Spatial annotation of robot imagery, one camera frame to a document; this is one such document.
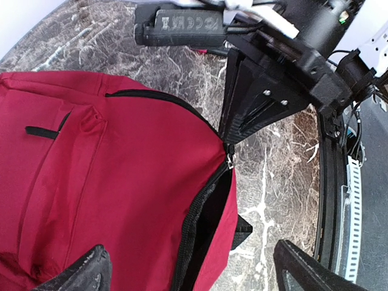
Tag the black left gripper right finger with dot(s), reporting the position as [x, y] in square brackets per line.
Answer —
[296, 270]

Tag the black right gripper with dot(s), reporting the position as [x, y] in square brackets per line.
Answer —
[270, 77]

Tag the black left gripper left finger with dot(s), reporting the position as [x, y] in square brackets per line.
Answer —
[92, 271]

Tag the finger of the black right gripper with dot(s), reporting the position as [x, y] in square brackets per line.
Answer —
[158, 25]

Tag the red student backpack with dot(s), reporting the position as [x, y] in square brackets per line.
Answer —
[96, 161]

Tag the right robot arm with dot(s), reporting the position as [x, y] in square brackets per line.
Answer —
[343, 32]

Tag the white slotted cable duct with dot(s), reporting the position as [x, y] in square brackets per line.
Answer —
[354, 184]

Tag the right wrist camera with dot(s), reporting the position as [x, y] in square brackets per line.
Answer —
[270, 12]

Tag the black front rail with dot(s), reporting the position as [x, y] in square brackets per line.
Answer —
[332, 177]

